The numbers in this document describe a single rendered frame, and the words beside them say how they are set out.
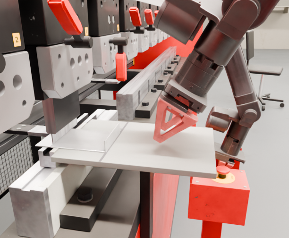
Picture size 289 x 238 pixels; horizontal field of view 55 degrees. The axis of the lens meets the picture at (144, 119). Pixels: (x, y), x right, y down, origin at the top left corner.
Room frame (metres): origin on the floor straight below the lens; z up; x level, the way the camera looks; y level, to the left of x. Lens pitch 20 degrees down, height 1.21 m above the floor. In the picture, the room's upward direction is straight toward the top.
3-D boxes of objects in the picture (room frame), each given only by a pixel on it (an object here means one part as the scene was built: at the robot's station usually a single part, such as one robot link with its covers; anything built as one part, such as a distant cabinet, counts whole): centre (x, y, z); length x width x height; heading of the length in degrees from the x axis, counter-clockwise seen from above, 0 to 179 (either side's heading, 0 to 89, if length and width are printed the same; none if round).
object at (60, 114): (0.49, 0.15, 1.05); 0.10 x 0.02 x 0.10; 169
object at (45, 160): (0.52, 0.15, 0.99); 0.20 x 0.03 x 0.03; 169
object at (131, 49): (0.86, 0.08, 1.18); 0.15 x 0.09 x 0.17; 169
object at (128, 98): (1.73, -0.09, 0.92); 1.68 x 0.06 x 0.10; 169
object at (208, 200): (0.74, -0.22, 0.75); 0.20 x 0.16 x 0.18; 169
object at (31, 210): (0.54, 0.14, 0.92); 0.39 x 0.06 x 0.10; 169
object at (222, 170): (0.69, -0.22, 0.79); 0.04 x 0.04 x 0.04
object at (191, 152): (0.46, 0.01, 1.00); 0.26 x 0.18 x 0.01; 79
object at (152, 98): (1.07, -0.02, 0.89); 0.30 x 0.05 x 0.03; 169
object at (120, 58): (0.63, 0.06, 1.12); 0.04 x 0.02 x 0.10; 79
